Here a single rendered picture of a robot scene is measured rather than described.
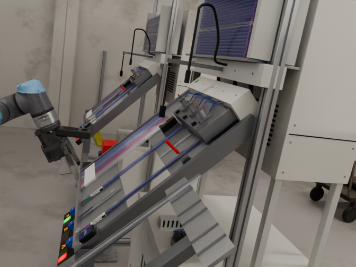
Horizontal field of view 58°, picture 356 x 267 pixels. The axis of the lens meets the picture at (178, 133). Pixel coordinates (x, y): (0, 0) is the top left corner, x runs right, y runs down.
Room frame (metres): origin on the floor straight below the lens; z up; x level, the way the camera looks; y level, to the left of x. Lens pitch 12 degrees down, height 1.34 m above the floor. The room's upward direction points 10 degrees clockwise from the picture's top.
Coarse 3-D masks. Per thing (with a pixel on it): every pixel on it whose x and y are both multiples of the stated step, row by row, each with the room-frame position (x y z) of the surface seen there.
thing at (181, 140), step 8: (176, 104) 1.62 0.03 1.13; (168, 112) 1.58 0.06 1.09; (184, 128) 1.29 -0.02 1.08; (160, 136) 1.36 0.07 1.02; (176, 136) 1.26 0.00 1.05; (184, 136) 1.22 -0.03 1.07; (192, 136) 1.17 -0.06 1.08; (152, 144) 1.33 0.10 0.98; (176, 144) 1.19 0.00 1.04; (184, 144) 1.15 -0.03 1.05; (200, 144) 1.08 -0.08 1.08; (208, 144) 1.05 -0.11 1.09; (160, 152) 1.21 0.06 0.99; (168, 152) 1.16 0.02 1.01; (192, 152) 1.06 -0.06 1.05; (168, 160) 1.11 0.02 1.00; (168, 168) 1.05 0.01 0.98; (176, 168) 1.02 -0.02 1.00
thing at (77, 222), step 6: (78, 180) 1.40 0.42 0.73; (78, 186) 1.33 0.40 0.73; (78, 192) 1.27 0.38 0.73; (78, 198) 1.22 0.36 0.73; (78, 204) 1.17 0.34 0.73; (78, 210) 1.13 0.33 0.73; (78, 216) 1.09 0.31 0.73; (78, 222) 1.04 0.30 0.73; (78, 228) 1.01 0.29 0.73; (78, 234) 0.98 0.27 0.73; (78, 240) 0.94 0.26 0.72; (72, 246) 0.90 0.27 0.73
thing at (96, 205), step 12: (96, 180) 1.34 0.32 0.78; (108, 180) 1.26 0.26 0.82; (120, 180) 1.20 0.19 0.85; (84, 192) 1.29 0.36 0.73; (108, 192) 1.16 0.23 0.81; (120, 192) 1.10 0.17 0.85; (84, 204) 1.18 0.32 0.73; (96, 204) 1.11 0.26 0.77; (108, 204) 1.06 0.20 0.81; (84, 216) 1.08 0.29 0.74; (96, 216) 1.04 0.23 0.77; (108, 216) 0.99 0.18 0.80; (84, 228) 0.99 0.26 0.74
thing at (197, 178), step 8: (200, 176) 0.80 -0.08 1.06; (184, 184) 0.80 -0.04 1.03; (192, 184) 0.80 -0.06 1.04; (176, 192) 0.79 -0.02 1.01; (168, 200) 0.78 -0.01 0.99; (152, 208) 0.77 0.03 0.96; (144, 216) 0.77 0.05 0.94; (128, 224) 0.76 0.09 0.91; (136, 224) 0.76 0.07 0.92; (120, 232) 0.75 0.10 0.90; (104, 240) 0.75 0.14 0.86; (112, 240) 0.74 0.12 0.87; (96, 248) 0.73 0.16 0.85; (88, 256) 0.73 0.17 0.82; (72, 264) 0.72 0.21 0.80; (80, 264) 0.72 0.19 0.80
